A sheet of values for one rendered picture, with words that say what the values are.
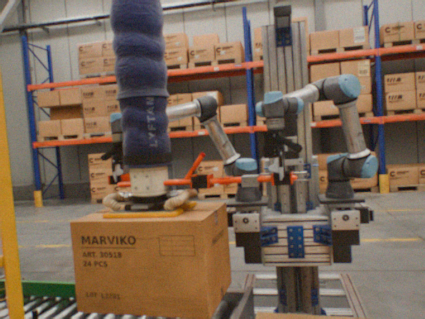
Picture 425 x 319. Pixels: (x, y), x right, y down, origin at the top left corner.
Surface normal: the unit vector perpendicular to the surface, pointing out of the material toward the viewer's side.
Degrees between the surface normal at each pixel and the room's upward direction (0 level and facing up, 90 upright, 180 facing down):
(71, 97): 89
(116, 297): 90
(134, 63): 75
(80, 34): 90
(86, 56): 89
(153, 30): 105
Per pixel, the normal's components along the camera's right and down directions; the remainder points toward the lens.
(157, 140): 0.55, -0.26
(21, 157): -0.18, 0.07
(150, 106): 0.45, 0.31
